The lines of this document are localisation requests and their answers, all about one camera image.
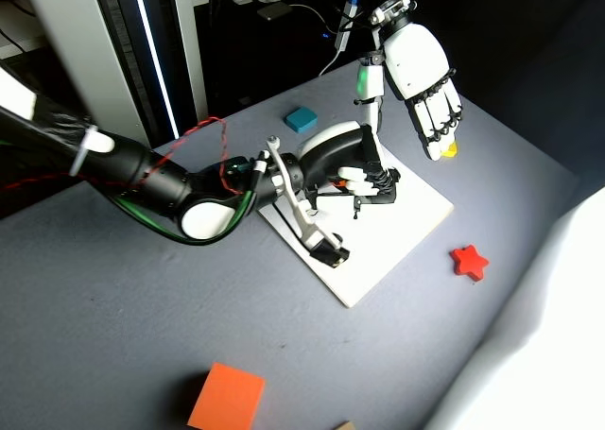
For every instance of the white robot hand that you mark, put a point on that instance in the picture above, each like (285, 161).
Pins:
(331, 142)
(416, 56)

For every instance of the white paper pad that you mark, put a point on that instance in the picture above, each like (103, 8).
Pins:
(392, 241)

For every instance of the orange rectangular block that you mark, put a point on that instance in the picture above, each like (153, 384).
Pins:
(227, 397)

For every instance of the blue rounded square block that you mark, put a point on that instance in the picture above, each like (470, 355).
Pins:
(300, 119)

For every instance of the white power strip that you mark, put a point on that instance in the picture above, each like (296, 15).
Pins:
(347, 21)

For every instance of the yellow block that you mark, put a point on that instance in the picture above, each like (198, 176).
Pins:
(450, 151)

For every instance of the dark grey flat box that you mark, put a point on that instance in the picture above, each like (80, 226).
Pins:
(275, 11)

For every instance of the red star block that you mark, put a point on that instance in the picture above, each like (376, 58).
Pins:
(469, 262)

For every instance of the grey table cloth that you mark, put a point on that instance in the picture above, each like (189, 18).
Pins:
(118, 316)

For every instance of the tan wooden block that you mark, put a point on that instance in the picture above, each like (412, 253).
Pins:
(345, 425)

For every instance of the blurred white shell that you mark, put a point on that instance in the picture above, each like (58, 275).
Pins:
(543, 331)

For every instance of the white metal cabinet frame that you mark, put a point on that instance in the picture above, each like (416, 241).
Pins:
(90, 47)

